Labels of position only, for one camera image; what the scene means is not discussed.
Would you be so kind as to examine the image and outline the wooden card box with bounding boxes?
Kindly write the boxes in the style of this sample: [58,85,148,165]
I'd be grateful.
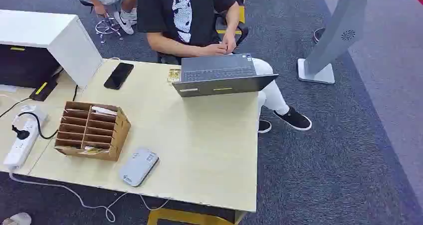
[53,101,132,162]

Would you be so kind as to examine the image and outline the black smartphone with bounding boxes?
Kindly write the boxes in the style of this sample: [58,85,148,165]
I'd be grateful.
[103,62,135,91]

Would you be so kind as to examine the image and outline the white cabinet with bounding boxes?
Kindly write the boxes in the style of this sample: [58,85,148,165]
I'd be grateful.
[0,9,104,89]

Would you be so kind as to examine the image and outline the person's right hand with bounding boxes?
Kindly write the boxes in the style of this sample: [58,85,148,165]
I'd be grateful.
[204,43,228,56]

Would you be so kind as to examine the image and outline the clear card case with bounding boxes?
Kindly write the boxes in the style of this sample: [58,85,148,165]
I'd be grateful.
[167,68,182,83]

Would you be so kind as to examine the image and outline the flat black device yellow label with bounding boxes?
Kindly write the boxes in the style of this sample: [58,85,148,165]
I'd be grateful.
[29,72,62,102]

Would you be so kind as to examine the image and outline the white power strip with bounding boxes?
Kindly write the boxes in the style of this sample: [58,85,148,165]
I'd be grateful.
[3,105,47,170]

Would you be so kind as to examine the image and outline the person's left hand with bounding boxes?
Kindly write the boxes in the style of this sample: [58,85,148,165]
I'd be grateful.
[221,31,237,54]

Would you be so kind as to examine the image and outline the grey kiosk stand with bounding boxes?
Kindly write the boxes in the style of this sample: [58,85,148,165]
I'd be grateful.
[297,0,371,85]

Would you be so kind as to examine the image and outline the white shoe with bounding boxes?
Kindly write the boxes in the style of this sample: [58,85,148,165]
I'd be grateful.
[0,212,32,225]

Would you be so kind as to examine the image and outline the white cable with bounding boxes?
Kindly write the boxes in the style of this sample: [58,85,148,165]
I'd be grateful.
[8,170,171,224]

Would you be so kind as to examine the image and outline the white cards in slot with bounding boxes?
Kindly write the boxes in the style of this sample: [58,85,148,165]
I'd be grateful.
[91,106,118,116]

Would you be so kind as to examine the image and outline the grey card reader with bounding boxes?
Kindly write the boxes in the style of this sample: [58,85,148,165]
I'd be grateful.
[119,148,160,188]

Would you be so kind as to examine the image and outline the chrome stool base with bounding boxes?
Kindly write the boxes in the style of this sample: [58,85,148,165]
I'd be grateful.
[95,16,124,45]

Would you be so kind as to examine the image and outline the black plug with cable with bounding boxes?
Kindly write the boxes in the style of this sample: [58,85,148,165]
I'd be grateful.
[11,84,79,141]

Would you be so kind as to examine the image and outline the grey laptop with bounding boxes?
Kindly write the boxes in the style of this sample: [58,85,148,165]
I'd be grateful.
[172,53,279,98]

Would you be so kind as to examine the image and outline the person in black shirt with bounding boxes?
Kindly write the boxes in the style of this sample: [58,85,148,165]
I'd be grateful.
[136,0,313,134]

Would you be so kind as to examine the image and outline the round black base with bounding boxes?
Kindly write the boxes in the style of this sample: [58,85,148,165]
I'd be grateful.
[313,27,327,44]

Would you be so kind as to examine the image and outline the black box with yellow label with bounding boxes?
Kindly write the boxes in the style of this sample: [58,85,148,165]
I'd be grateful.
[0,44,62,89]

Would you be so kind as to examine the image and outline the yellow metal frame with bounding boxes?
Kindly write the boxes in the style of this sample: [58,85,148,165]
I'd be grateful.
[216,4,247,35]

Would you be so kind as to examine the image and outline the thin black cable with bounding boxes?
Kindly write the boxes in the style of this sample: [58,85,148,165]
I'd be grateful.
[0,97,33,119]

